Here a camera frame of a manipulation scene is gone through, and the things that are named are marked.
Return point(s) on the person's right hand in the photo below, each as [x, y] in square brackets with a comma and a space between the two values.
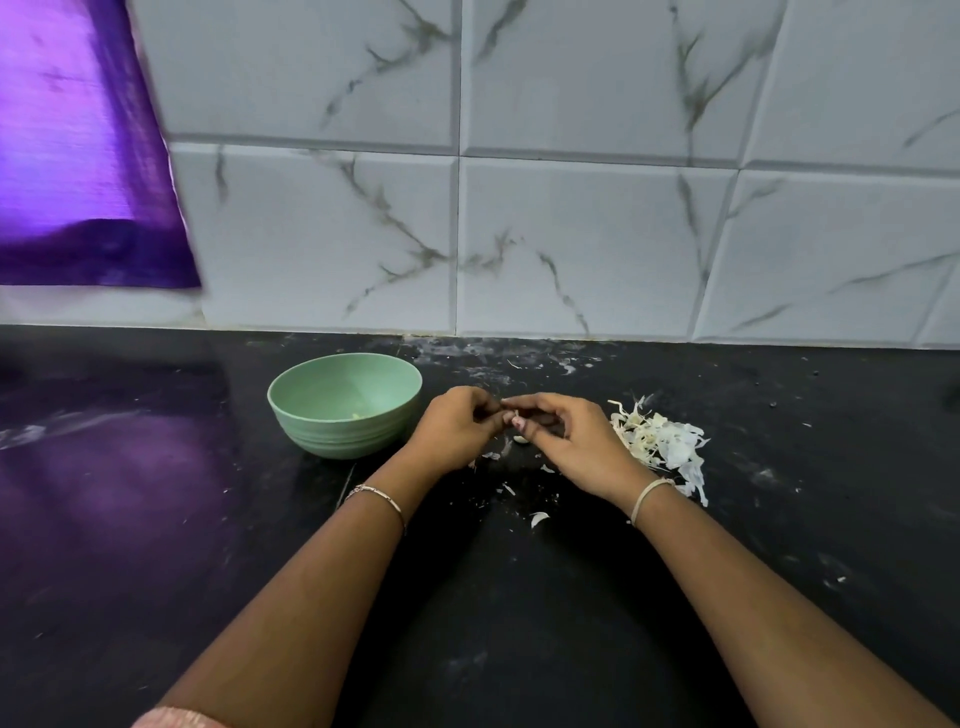
[585, 443]

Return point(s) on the person's left hand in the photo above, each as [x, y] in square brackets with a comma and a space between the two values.
[450, 432]

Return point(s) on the mint green bowl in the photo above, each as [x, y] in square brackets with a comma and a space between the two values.
[345, 402]

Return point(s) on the person's left forearm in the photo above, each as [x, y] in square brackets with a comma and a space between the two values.
[285, 623]

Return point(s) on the person's right forearm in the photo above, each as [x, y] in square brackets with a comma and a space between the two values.
[795, 623]

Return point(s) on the pile of white garlic peels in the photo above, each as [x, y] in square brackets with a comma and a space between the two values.
[663, 443]

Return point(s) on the small fallen garlic piece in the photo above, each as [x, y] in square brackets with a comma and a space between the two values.
[539, 519]

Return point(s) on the pink patterned left sleeve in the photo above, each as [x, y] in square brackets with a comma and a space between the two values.
[177, 717]

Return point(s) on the purple cloth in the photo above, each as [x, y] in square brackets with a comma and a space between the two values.
[83, 143]

